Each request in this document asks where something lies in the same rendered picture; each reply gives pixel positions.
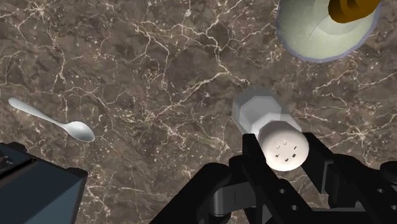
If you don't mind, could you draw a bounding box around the white salt shaker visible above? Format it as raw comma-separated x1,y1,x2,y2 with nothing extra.
232,88,310,172

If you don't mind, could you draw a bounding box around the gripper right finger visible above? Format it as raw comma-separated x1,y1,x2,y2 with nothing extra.
303,132,397,224

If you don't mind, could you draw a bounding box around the orange-brown ring-shaped object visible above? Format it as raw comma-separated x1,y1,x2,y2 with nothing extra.
328,0,382,24

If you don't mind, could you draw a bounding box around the pale green bowl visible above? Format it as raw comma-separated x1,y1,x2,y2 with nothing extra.
275,0,383,64

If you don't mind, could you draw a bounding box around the dark blue-grey box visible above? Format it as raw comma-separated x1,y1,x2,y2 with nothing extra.
0,143,89,224

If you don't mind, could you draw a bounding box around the silver spoon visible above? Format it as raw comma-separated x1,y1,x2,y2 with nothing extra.
8,97,96,143

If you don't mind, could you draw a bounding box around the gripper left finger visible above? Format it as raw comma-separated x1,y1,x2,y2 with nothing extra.
148,133,317,224

